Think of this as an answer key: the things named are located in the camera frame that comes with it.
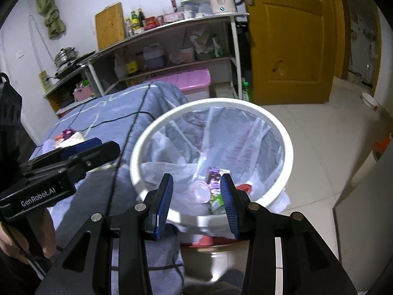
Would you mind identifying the white box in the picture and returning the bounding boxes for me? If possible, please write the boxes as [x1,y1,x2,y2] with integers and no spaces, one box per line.
[213,83,238,99]

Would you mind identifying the grey cabinet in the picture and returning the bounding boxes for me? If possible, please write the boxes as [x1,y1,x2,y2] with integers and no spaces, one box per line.
[333,147,393,295]

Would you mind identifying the steel pot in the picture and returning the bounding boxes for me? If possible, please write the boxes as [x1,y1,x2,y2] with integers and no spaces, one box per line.
[55,47,76,67]

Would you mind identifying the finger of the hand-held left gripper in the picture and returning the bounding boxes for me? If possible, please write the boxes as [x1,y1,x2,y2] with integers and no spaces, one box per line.
[25,141,121,191]
[20,138,103,177]

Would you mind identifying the purple plastic jug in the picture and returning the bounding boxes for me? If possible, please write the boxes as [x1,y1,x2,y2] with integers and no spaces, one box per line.
[143,44,166,70]

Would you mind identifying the yellow power strip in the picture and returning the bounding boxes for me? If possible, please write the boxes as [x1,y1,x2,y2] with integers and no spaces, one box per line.
[38,71,53,92]

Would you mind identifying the pink lid storage box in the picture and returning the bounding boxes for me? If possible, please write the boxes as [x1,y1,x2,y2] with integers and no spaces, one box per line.
[144,68,212,100]

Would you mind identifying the white frame shelf unit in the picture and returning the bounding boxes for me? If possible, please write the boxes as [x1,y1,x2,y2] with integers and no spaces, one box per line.
[87,14,249,102]

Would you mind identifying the blue checked blanket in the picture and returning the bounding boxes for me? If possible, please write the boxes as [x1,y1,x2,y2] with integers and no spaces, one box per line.
[29,81,189,295]

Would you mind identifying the person's left hand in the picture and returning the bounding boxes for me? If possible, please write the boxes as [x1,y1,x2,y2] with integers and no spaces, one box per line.
[0,209,57,265]

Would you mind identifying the clear plastic lid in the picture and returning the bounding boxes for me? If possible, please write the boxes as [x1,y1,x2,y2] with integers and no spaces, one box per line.
[190,181,212,203]

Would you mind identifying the clear plastic bin liner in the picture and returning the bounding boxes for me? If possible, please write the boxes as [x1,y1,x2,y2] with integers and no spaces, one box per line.
[140,106,291,237]

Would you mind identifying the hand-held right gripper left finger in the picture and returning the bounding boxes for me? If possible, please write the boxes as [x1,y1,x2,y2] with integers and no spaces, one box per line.
[34,173,185,295]

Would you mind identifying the purple printed packet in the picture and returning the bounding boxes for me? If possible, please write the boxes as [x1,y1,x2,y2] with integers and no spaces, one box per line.
[207,166,231,188]

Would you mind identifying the clear plastic container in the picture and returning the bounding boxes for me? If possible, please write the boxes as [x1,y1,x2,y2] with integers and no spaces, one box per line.
[180,0,212,19]

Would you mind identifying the yellow wooden door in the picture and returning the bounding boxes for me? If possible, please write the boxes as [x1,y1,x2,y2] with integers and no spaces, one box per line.
[239,0,337,106]

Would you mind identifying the yellow label oil bottle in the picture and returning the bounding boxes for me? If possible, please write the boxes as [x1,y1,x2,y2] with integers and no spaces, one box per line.
[124,51,139,77]

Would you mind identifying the green white plastic bags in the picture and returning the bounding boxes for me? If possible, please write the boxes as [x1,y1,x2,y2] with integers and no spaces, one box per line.
[190,28,229,60]

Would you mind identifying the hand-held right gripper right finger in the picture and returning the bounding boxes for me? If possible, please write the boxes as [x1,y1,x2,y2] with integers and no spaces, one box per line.
[219,173,358,295]

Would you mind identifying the pink small container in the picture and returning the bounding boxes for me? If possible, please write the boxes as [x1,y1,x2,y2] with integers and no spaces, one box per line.
[73,80,94,102]

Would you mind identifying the green hanging cloth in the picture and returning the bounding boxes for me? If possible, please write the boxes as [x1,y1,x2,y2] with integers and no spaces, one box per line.
[35,0,66,39]

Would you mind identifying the wooden side table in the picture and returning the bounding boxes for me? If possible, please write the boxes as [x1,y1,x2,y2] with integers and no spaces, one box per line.
[43,57,105,113]

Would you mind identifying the black cooktop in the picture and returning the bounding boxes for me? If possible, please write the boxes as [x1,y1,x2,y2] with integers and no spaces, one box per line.
[55,54,96,77]

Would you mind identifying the orange object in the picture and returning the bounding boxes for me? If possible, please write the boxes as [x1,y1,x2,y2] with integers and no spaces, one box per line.
[373,135,392,160]

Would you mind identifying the white floor bowl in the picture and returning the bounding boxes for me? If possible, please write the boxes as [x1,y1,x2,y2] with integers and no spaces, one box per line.
[362,92,379,110]

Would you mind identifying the green plastic bottle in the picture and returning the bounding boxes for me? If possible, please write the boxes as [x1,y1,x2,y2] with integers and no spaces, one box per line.
[241,78,254,102]

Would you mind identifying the white round trash bin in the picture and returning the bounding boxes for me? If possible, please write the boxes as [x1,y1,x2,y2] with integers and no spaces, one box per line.
[129,98,295,246]

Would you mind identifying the clear plastic bottle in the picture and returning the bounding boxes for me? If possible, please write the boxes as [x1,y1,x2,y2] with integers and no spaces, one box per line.
[113,54,127,80]

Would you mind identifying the wooden cutting board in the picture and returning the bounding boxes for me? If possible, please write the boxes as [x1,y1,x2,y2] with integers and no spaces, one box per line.
[95,2,126,51]

